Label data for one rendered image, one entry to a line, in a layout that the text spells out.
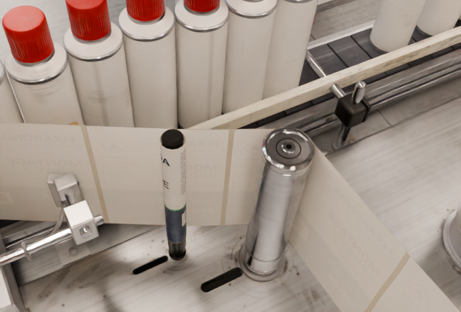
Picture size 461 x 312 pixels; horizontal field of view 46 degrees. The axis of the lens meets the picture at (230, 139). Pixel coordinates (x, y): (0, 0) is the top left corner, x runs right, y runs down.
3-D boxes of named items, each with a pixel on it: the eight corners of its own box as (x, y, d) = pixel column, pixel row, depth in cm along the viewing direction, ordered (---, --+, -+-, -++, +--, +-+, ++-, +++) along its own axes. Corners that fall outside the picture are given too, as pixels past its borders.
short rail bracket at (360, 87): (335, 161, 68) (359, 96, 58) (322, 143, 69) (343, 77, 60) (356, 151, 69) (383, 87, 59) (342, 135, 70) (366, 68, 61)
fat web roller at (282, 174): (252, 290, 52) (278, 182, 37) (230, 250, 54) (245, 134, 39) (293, 269, 53) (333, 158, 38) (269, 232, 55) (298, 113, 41)
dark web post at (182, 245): (172, 263, 53) (166, 149, 38) (165, 249, 54) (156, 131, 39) (188, 256, 53) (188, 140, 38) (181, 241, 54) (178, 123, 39)
